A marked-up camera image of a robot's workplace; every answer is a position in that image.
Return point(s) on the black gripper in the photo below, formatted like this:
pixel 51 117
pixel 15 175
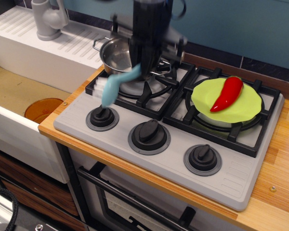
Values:
pixel 150 37

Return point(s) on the stainless steel pot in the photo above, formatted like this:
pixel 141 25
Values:
pixel 115 55

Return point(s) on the light blue dish brush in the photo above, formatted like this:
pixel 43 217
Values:
pixel 107 88

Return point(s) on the red chili pepper toy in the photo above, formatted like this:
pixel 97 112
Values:
pixel 232 89

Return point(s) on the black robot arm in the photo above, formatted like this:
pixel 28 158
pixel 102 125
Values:
pixel 164 6

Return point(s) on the black left stove knob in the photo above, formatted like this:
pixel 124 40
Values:
pixel 102 119

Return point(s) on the black stove knob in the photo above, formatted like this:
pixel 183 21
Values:
pixel 149 138
pixel 202 160
pixel 102 119

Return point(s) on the black middle stove knob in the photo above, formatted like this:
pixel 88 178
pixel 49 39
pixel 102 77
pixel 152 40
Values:
pixel 149 138

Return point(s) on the grey toy stove top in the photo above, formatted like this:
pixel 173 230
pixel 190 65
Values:
pixel 165 126

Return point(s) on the light green plate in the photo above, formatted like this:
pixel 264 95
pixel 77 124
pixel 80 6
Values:
pixel 245 108

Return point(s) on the black right stove knob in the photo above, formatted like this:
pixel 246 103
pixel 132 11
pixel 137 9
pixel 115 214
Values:
pixel 202 160

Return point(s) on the black left burner grate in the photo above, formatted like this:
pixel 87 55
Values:
pixel 153 97

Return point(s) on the black burner grate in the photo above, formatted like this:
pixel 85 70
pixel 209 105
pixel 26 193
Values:
pixel 244 137
pixel 153 97

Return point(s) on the black right burner grate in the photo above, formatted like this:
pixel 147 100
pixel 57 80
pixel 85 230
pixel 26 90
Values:
pixel 244 137

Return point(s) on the grey toy faucet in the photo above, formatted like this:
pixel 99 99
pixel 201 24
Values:
pixel 49 22

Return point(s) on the white toy sink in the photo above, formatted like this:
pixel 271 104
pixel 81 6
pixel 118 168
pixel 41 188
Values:
pixel 32 69

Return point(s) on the orange sink drain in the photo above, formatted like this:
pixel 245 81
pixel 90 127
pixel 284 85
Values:
pixel 41 109

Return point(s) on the wooden drawer front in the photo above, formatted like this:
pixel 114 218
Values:
pixel 40 192

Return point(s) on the black oven door handle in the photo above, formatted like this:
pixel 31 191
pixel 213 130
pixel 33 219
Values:
pixel 181 225

